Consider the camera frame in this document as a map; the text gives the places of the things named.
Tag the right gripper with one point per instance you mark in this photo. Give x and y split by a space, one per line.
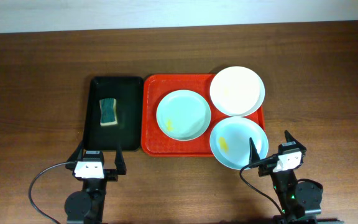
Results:
298 145

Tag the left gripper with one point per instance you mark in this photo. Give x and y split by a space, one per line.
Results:
111 173

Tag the green and yellow sponge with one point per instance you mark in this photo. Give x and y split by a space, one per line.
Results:
108 112

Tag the pale green plate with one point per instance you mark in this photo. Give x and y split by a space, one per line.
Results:
183 115

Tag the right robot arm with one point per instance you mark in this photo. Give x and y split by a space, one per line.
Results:
299 199

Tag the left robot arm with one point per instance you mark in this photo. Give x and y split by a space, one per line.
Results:
87 205

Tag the black rectangular tray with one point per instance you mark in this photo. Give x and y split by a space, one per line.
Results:
128 92

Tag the red plastic tray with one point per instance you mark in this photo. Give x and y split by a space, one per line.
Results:
153 141

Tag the light blue plate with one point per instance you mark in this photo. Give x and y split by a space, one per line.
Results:
229 141

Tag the white plate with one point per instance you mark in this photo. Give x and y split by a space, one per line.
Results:
237 91

